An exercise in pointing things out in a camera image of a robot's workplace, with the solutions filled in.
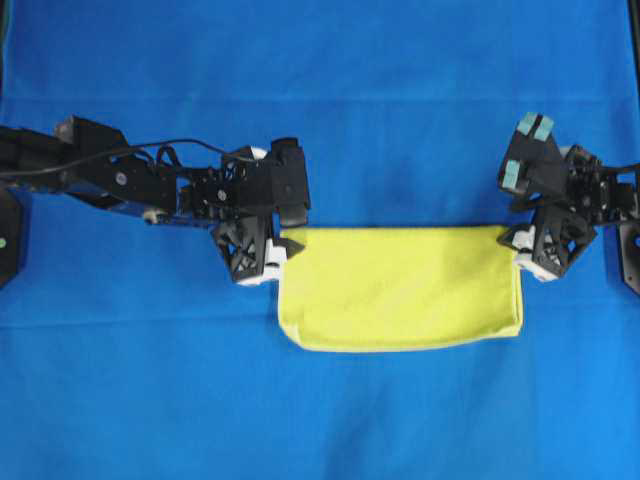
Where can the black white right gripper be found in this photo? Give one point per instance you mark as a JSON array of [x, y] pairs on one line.
[[549, 246]]

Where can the blue table cloth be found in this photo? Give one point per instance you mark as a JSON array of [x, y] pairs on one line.
[[127, 352]]

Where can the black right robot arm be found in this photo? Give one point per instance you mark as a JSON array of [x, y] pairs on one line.
[[571, 194]]

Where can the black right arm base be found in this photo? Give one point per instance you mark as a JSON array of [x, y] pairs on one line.
[[621, 246]]

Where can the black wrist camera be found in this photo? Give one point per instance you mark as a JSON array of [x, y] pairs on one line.
[[530, 157], [290, 182]]

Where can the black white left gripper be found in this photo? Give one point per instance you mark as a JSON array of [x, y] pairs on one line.
[[249, 249]]

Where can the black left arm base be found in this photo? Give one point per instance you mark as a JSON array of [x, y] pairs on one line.
[[11, 236]]

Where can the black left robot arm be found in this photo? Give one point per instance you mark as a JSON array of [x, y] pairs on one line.
[[241, 202]]

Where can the yellow-green towel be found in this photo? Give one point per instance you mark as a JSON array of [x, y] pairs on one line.
[[370, 290]]

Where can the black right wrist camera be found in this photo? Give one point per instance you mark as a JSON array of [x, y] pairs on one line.
[[530, 157]]

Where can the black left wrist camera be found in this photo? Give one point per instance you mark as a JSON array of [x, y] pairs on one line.
[[290, 182]]

